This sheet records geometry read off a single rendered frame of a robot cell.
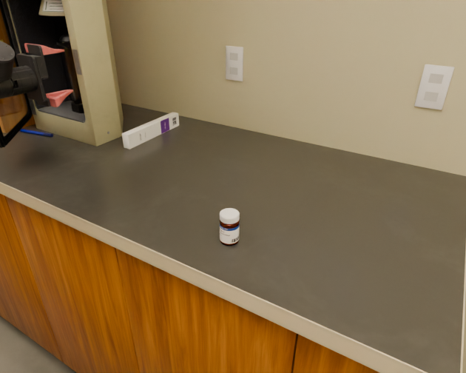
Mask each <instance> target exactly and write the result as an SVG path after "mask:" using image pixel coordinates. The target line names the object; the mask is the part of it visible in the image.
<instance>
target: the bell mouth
mask: <svg viewBox="0 0 466 373"><path fill-rule="evenodd" d="M38 14H39V15H40V16H65V15H64V8H63V4H62V1H61V0H41V6H40V10H39V13H38Z"/></svg>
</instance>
